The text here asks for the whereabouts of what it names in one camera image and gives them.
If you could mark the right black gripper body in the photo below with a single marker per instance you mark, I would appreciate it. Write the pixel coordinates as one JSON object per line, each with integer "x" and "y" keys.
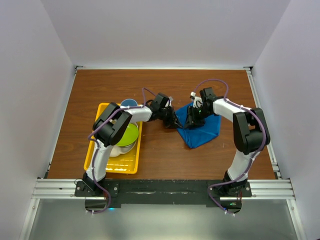
{"x": 197, "y": 115}

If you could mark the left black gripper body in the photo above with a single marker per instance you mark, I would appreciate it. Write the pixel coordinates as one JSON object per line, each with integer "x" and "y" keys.
{"x": 166, "y": 115}

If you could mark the blue cloth napkin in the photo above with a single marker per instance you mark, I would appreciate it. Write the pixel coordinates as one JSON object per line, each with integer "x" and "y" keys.
{"x": 199, "y": 136}

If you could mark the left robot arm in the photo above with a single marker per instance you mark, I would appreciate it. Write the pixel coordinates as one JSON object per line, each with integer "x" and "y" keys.
{"x": 110, "y": 127}

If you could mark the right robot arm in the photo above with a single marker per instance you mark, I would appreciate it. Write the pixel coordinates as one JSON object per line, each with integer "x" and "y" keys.
{"x": 250, "y": 134}

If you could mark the green plastic plate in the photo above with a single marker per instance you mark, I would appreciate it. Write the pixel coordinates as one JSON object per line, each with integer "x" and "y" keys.
{"x": 130, "y": 135}

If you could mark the blue plastic cup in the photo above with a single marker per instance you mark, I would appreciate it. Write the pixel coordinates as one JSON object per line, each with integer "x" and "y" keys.
{"x": 129, "y": 102}

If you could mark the grey metal bowl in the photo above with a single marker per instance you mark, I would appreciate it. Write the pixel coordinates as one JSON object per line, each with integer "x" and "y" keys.
{"x": 127, "y": 148}

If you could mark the beige flower-shaped plate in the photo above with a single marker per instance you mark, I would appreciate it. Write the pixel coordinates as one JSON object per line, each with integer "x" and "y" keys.
{"x": 115, "y": 152}

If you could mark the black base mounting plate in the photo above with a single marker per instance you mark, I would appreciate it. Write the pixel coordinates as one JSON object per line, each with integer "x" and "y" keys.
{"x": 118, "y": 192}

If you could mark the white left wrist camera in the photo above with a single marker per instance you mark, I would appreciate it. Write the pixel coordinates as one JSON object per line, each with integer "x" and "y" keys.
{"x": 171, "y": 99}

